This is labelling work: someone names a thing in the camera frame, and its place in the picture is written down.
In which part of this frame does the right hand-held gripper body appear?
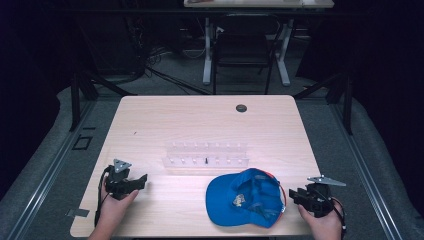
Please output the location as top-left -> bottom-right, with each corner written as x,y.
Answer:
297,175 -> 347,219

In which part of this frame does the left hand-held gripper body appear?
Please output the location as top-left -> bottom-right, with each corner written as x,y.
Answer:
105,158 -> 141,201

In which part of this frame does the blue baseball cap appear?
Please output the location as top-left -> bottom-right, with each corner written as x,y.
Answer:
205,167 -> 287,230

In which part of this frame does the person's left hand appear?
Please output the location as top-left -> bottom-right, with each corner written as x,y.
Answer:
98,177 -> 140,231

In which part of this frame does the person's right hand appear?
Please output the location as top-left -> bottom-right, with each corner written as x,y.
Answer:
297,201 -> 345,236

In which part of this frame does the grey tape strip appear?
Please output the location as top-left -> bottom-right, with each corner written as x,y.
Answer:
65,207 -> 91,219

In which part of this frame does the clear acrylic rack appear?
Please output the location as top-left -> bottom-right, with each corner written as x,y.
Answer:
161,141 -> 251,169

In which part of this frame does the black chair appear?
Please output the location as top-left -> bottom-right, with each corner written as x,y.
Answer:
211,13 -> 282,96

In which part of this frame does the white-legged desk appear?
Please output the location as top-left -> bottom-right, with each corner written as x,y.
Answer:
182,0 -> 336,88

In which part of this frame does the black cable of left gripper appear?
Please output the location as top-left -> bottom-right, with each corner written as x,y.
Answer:
93,165 -> 113,228

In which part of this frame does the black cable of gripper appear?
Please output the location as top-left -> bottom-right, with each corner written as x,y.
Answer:
93,165 -> 113,228
329,196 -> 348,240

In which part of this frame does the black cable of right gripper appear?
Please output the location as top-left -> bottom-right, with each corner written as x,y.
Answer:
329,196 -> 348,240

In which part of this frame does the metal floor rail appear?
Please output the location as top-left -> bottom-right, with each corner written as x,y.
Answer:
328,99 -> 406,240
6,99 -> 98,240

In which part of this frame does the black metal frame stand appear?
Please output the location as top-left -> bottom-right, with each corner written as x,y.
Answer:
292,70 -> 355,136
68,70 -> 138,133

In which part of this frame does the bundle of floor cables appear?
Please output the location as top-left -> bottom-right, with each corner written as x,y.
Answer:
133,19 -> 214,96

